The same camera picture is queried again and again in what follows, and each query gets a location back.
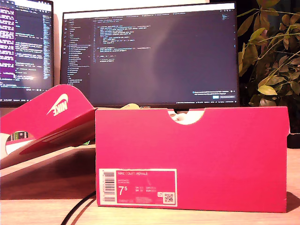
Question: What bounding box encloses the wide computer monitor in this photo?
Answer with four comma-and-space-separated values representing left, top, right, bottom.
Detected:
59, 1, 240, 114

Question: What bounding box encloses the black plant pot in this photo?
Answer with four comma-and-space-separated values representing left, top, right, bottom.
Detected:
287, 133, 300, 149

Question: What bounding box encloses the red Nike shoebox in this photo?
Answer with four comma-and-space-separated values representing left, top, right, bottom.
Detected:
0, 83, 291, 214

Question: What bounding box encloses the computer monitor with purple terminal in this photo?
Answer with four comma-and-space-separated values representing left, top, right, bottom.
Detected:
0, 0, 55, 109

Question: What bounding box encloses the small green patterned box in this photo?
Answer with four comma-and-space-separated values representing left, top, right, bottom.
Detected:
12, 131, 29, 141

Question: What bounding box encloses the green leafy houseplant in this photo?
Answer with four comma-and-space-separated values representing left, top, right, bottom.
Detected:
237, 0, 300, 134

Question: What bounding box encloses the black cable on table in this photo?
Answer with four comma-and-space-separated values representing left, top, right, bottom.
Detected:
60, 190, 97, 225

